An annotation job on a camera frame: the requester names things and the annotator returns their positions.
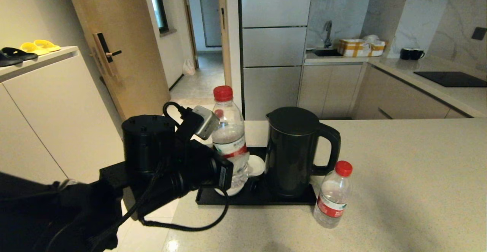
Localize clear red-capped water bottle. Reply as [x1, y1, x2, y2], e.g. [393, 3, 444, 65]
[211, 85, 250, 192]
[313, 160, 353, 229]

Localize white ribbed saucer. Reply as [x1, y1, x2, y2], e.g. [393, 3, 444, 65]
[247, 155, 266, 177]
[214, 183, 246, 198]

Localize chrome kitchen faucet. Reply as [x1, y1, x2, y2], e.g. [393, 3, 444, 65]
[323, 21, 333, 49]

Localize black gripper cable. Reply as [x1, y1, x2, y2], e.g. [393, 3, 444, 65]
[137, 185, 230, 232]

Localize white plastic bag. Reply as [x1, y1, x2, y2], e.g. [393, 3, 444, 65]
[182, 59, 197, 77]

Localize yellow striped white box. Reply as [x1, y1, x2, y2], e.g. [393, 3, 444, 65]
[365, 41, 386, 57]
[337, 39, 371, 58]

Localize dark kitchen sink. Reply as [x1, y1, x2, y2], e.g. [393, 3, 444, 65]
[312, 49, 345, 57]

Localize wooden entrance door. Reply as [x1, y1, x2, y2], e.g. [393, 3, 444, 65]
[64, 0, 171, 131]

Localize black rectangular serving tray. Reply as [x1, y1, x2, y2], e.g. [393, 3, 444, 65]
[196, 147, 317, 206]

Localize black electric kettle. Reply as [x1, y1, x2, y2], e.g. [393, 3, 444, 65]
[265, 107, 342, 198]

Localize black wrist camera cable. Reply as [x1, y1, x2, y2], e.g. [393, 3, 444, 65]
[163, 102, 193, 127]

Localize beige shoe cabinet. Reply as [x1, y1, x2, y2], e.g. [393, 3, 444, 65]
[0, 46, 126, 186]

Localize yellow slipper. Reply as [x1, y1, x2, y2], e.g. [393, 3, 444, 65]
[33, 39, 61, 53]
[20, 42, 50, 56]

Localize black slipper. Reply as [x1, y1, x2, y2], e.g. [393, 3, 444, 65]
[1, 47, 38, 61]
[0, 51, 23, 68]

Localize silver refrigerator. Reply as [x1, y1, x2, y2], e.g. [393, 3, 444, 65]
[238, 0, 315, 121]

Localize dark framed window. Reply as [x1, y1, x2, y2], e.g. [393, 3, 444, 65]
[146, 0, 170, 35]

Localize black induction cooktop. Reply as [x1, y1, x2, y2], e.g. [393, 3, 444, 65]
[413, 71, 487, 88]

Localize beige kitchen base cabinets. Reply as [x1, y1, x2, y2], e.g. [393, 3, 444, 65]
[297, 62, 474, 120]

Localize black door lock handle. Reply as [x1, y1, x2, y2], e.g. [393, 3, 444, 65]
[93, 33, 123, 78]

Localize white hallway door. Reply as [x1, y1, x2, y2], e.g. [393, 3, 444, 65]
[197, 0, 222, 48]

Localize narrow wooden door panel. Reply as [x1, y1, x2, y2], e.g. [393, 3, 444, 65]
[217, 0, 234, 105]

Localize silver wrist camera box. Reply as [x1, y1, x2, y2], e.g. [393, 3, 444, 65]
[192, 105, 220, 141]

